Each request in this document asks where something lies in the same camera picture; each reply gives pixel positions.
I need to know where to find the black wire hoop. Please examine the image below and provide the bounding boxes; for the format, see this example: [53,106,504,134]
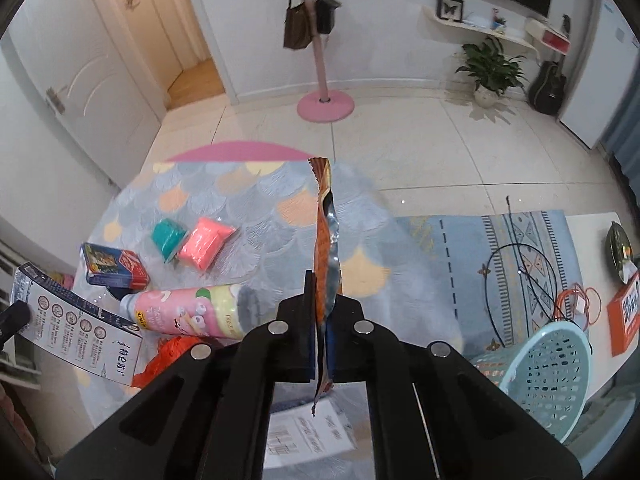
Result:
[485,242,569,349]

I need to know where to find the orange foil snack wrapper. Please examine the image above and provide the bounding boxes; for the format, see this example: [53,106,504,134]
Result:
[307,157,346,418]

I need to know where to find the pink plastic bottle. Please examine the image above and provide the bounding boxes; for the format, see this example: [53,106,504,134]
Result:
[120,283,281,339]

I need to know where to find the small blue red box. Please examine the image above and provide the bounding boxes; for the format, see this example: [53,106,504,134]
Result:
[81,242,151,291]

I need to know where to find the dark round plate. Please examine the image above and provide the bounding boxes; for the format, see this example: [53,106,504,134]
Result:
[604,220,636,281]

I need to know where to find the black guitar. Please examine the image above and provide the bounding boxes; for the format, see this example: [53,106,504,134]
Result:
[528,15,571,116]

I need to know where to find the pink coat stand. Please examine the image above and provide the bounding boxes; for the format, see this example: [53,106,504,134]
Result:
[290,0,355,124]

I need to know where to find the blue grey curtain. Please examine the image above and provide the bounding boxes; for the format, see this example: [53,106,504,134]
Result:
[600,35,640,202]

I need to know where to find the framed butterfly picture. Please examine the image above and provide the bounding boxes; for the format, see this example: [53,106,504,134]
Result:
[436,0,465,24]

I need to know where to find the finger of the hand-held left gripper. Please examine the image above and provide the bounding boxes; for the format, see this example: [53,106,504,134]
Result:
[0,302,32,349]

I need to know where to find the black hanging bag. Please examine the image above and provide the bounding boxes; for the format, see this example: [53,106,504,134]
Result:
[315,0,342,35]

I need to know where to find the pink clay packet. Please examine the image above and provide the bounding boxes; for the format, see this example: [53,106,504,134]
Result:
[178,216,237,270]

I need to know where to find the round scalloped pastel rug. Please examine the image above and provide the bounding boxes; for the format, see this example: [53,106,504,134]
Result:
[75,141,467,472]

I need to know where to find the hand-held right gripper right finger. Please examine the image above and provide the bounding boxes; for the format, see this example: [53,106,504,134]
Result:
[326,294,584,480]

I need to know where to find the white door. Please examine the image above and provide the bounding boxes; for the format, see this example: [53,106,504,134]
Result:
[7,0,164,187]

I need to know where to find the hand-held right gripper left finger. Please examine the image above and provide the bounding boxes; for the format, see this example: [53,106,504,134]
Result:
[55,270,321,480]

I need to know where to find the orange plastic bag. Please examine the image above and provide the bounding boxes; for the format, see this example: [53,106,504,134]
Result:
[131,335,202,389]

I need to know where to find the white wall shelf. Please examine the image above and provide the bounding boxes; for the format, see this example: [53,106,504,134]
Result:
[422,6,541,54]

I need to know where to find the white printed carton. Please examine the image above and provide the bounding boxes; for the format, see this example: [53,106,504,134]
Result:
[11,262,144,389]

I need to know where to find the orange white box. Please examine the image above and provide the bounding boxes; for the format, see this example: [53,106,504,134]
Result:
[606,272,640,357]

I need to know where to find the white paper label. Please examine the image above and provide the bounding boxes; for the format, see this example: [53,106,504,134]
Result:
[267,397,359,462]

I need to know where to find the potted green plant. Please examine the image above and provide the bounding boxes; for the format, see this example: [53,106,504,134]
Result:
[453,36,526,109]

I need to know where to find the blue patterned rug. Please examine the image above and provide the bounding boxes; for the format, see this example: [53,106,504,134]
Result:
[395,210,589,362]

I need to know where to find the white refrigerator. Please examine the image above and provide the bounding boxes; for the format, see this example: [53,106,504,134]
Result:
[558,0,640,150]

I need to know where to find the light blue plastic basket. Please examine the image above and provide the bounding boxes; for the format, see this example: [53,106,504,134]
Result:
[470,321,592,444]

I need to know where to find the red white shelf box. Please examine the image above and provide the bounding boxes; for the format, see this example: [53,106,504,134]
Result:
[525,16,572,55]

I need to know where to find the orange cable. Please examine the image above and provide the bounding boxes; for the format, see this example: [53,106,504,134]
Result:
[552,283,604,334]

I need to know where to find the teal clay packet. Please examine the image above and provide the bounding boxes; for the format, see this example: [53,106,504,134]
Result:
[151,218,190,264]

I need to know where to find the brown hanging bag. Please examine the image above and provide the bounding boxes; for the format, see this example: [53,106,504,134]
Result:
[283,0,317,51]

